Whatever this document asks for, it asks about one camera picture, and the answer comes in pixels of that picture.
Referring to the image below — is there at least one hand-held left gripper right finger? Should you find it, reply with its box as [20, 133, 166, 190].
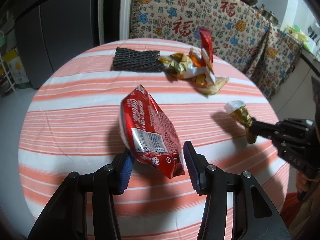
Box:
[183, 141, 293, 240]

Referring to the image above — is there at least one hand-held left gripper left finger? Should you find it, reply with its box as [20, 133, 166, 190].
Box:
[27, 147, 134, 240]

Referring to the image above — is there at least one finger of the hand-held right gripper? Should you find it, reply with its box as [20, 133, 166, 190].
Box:
[249, 129, 280, 143]
[251, 119, 282, 133]

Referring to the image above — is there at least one dark gold foil wrapper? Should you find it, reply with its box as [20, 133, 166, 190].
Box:
[224, 101, 258, 144]

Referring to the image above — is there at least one red snack packet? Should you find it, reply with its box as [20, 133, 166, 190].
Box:
[118, 85, 186, 180]

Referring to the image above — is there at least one orange and white plastic bag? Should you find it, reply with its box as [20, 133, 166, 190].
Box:
[186, 47, 217, 85]

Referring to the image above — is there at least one tall red sachet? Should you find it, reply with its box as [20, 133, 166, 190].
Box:
[199, 28, 214, 72]

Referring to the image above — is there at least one person's right hand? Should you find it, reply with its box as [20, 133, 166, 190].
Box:
[296, 171, 316, 202]

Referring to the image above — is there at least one beige kitchen cabinet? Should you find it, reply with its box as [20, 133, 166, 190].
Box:
[270, 52, 320, 120]

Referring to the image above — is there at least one beige snack wrapper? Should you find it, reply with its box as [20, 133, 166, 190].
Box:
[197, 76, 230, 97]

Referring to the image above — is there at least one round striped table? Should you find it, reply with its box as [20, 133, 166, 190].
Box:
[17, 39, 292, 240]

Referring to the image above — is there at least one narrow printed blanket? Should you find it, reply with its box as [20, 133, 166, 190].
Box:
[246, 29, 304, 100]

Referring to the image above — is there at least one yellow green container stack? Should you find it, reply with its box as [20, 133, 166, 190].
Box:
[285, 24, 308, 40]

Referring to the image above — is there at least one yellow gold foil wrapper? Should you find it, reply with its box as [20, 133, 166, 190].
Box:
[159, 52, 192, 79]

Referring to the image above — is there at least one stainless steel pot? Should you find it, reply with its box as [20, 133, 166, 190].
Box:
[260, 5, 279, 25]

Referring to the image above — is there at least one black foam net sleeve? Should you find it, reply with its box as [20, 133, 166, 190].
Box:
[112, 47, 164, 73]

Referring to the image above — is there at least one large printed blanket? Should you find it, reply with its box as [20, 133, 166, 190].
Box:
[129, 0, 272, 75]

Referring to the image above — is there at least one yellow white cardboard box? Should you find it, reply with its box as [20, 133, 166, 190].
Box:
[5, 50, 28, 89]

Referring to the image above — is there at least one dark grey refrigerator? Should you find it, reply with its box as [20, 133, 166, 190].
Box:
[10, 0, 105, 89]

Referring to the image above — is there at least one white wire rack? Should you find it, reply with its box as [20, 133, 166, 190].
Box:
[0, 31, 17, 97]

